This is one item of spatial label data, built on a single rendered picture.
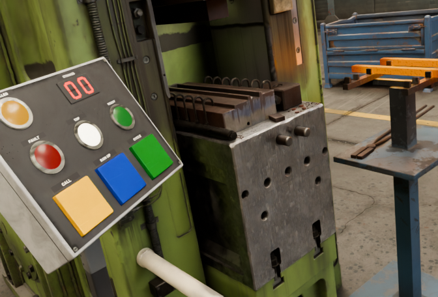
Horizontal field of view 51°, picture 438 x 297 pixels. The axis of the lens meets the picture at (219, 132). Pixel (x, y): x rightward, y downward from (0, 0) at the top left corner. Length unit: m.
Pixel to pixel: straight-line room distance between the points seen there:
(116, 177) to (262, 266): 0.66
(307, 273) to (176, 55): 0.87
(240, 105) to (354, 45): 3.92
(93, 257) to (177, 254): 0.47
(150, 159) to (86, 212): 0.20
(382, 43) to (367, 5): 5.03
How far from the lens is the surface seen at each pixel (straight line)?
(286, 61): 1.57
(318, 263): 1.57
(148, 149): 0.90
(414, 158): 1.59
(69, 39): 1.13
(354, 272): 2.21
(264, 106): 1.31
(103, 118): 0.88
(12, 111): 0.78
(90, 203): 0.76
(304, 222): 1.45
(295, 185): 1.37
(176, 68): 1.69
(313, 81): 1.70
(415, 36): 4.82
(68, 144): 0.80
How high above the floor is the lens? 1.30
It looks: 18 degrees down
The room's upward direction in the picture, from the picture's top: 10 degrees counter-clockwise
